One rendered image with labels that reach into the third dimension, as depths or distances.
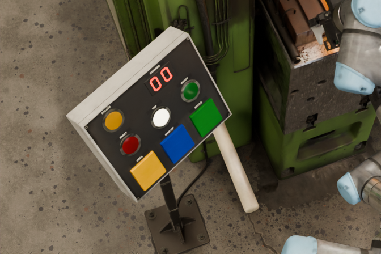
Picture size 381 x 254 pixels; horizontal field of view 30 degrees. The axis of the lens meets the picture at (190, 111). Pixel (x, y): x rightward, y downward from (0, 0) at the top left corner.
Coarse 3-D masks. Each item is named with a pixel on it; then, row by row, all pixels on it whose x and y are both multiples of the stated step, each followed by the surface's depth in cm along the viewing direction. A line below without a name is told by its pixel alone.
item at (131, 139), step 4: (128, 140) 168; (132, 140) 168; (136, 140) 169; (124, 144) 167; (128, 144) 168; (132, 144) 169; (136, 144) 169; (124, 148) 168; (128, 148) 168; (132, 148) 169; (136, 148) 170; (128, 152) 169; (132, 152) 169
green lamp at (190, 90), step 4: (188, 84) 173; (192, 84) 173; (196, 84) 174; (184, 88) 172; (188, 88) 173; (192, 88) 174; (196, 88) 175; (184, 92) 173; (188, 92) 173; (192, 92) 174; (196, 92) 175; (184, 96) 173; (188, 96) 174; (192, 96) 175
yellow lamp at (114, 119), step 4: (112, 112) 163; (116, 112) 163; (108, 116) 162; (112, 116) 163; (116, 116) 163; (120, 116) 164; (108, 120) 162; (112, 120) 163; (116, 120) 164; (120, 120) 164; (108, 124) 163; (112, 124) 163; (116, 124) 164; (120, 124) 165; (108, 128) 163; (112, 128) 164; (116, 128) 165
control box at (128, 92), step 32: (128, 64) 170; (160, 64) 166; (192, 64) 172; (96, 96) 165; (128, 96) 164; (160, 96) 169; (96, 128) 162; (128, 128) 167; (160, 128) 172; (192, 128) 178; (128, 160) 170; (160, 160) 176; (128, 192) 174
